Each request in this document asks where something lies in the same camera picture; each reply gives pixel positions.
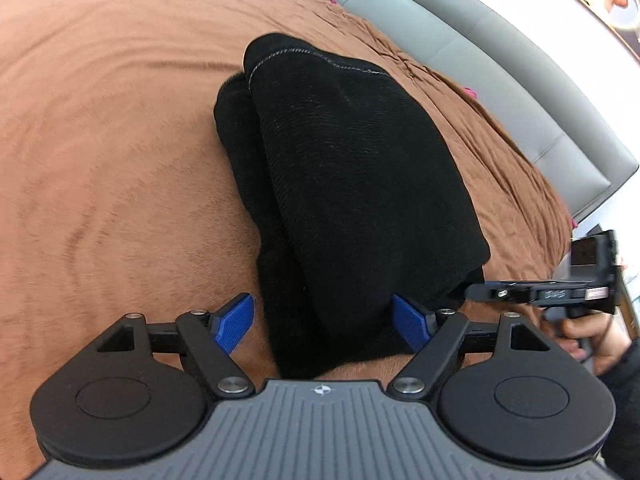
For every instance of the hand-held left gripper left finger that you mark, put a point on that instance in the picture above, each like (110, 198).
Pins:
(235, 320)

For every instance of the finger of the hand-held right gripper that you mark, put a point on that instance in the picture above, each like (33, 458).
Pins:
(500, 292)

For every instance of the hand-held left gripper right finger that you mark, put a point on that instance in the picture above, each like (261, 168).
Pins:
(410, 322)

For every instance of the black pants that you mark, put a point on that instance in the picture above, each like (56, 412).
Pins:
(350, 175)

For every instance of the person's right forearm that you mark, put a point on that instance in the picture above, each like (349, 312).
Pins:
(622, 410)

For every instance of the person's right hand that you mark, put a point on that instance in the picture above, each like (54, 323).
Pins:
(597, 340)

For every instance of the pink cloth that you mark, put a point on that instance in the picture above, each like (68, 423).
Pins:
(470, 93)

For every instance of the brown blanket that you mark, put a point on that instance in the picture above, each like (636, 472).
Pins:
(115, 150)

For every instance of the grey padded headboard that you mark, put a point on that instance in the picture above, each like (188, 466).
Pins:
(500, 60)

